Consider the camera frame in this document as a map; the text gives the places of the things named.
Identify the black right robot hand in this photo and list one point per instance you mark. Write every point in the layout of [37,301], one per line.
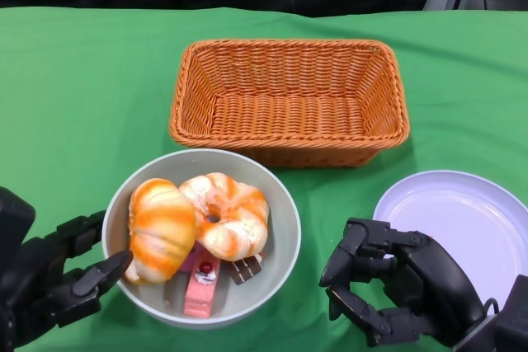
[429,273]

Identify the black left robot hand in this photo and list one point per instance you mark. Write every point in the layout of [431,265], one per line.
[37,282]

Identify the oblong orange striped bread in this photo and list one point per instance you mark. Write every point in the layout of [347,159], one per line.
[163,228]

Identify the pale grey-green bowl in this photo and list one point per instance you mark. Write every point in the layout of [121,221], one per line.
[280,220]

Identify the pink cake with cherry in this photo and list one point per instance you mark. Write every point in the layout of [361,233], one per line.
[200,294]

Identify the chocolate layered cake slice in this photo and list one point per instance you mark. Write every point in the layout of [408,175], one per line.
[245,269]

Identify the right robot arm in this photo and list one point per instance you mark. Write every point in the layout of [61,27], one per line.
[507,319]

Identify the lavender plate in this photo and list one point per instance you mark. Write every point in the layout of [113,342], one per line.
[466,207]

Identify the orange wicker basket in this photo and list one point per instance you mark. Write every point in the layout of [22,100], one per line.
[288,121]

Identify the green tablecloth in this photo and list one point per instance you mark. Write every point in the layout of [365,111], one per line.
[82,80]

